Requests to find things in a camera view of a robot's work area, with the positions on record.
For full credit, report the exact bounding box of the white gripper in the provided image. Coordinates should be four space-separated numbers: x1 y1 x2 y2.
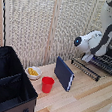
80 51 96 65

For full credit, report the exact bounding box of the small white bowl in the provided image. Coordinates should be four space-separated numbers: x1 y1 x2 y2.
24 64 44 82

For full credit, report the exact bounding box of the dark blue book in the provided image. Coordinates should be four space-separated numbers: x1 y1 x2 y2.
51 55 78 93

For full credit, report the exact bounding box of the red plastic cup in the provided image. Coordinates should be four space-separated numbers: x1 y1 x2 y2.
39 75 56 95

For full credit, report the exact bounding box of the beige woven folding screen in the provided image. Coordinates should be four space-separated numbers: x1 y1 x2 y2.
0 0 112 80

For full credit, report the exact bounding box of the black fabric storage box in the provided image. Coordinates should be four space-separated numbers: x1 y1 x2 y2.
0 44 45 112

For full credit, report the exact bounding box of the thin black vertical pole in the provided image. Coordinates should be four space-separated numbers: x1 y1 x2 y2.
0 0 11 49

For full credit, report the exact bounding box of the black wire oven rack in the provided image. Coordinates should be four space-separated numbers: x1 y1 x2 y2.
68 57 104 83

